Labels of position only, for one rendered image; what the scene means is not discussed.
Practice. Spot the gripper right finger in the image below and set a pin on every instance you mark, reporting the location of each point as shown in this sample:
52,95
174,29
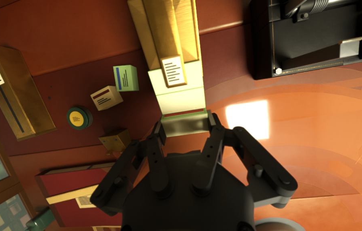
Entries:
264,166

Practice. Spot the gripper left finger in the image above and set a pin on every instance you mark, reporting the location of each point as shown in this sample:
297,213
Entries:
158,160

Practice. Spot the pale green red-striped ticket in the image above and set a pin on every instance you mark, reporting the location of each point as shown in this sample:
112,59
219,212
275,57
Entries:
184,113

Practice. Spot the brass ticket tube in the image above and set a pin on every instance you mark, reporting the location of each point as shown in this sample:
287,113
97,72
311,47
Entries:
164,35

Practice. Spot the black press body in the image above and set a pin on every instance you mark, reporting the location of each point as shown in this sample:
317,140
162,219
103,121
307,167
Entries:
309,35

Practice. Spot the small brass block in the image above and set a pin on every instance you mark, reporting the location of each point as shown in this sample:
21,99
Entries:
116,141

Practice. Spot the grey round disc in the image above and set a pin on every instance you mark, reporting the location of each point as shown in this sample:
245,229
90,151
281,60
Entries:
280,225

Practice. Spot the small cream red-striped box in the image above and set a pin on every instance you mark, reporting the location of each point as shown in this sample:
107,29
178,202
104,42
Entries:
106,97

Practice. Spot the small green box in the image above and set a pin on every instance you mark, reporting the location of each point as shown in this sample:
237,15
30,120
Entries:
128,78

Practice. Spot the red ledger book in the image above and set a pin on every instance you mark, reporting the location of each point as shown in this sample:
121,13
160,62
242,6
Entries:
71,182

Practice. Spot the green round tin yellow label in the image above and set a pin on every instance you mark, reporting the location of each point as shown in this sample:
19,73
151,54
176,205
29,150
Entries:
78,118

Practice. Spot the green metal fitting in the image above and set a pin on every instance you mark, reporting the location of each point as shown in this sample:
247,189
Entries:
39,221

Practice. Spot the brass box with slot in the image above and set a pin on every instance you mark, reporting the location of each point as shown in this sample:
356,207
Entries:
20,96

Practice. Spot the silver ribbed cylinder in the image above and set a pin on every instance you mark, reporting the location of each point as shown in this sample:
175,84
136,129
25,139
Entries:
322,4

